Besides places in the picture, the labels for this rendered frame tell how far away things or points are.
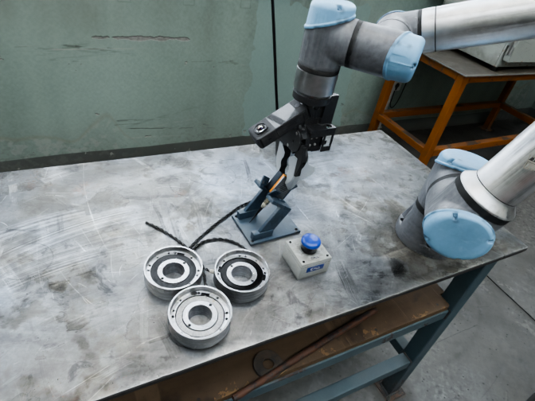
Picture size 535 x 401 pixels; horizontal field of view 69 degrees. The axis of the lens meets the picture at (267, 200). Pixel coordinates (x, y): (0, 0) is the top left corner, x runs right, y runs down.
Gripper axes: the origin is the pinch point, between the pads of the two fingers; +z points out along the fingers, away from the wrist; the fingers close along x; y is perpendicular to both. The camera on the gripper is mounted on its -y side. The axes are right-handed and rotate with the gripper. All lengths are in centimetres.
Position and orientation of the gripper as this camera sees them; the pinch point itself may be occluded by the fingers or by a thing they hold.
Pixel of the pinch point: (283, 181)
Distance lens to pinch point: 82.6
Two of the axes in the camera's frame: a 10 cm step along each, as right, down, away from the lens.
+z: -1.5, 7.7, 6.2
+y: 8.7, -1.9, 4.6
